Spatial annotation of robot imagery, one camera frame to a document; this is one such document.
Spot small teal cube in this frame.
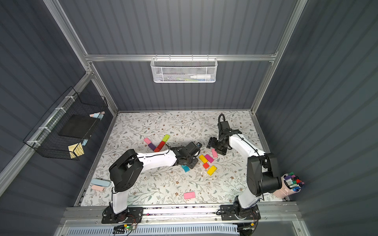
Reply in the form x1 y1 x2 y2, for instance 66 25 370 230
181 165 191 173

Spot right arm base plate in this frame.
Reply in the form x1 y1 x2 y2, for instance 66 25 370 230
216 205 261 221

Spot pastel eraser blocks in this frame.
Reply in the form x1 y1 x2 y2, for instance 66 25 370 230
90 179 111 192

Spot white wire mesh basket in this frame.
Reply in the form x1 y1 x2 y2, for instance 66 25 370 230
150 58 218 83

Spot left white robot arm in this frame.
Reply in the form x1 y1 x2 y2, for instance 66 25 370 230
108 142 202 214

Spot black wire basket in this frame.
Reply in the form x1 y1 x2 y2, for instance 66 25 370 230
24 89 108 160

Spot long red block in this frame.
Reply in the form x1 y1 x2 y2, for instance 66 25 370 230
157 141 165 150

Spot magenta block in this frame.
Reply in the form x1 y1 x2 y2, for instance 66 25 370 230
205 154 214 163

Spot pink block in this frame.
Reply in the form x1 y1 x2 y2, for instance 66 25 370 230
183 192 195 200
144 138 152 145
211 148 218 158

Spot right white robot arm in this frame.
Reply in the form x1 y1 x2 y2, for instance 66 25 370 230
207 114 282 218

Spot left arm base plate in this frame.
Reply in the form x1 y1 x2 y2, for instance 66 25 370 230
101 206 144 224

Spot pink marker cup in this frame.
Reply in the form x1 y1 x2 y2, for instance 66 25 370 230
273 172 305 199

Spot yellow block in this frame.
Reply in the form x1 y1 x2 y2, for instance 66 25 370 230
198 155 208 164
207 165 217 176

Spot white bottle in basket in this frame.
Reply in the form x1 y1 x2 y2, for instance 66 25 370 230
191 74 211 81

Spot yellow sticky note pad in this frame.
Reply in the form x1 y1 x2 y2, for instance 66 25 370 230
68 143 85 159

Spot pink block bottom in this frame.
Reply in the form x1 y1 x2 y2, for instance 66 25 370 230
183 192 195 200

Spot black pad in basket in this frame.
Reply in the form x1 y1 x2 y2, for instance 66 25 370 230
58 115 98 139

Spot lime green block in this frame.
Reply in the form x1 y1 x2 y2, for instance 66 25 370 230
162 134 170 143

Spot purple block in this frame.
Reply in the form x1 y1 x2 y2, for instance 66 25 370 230
148 143 156 151

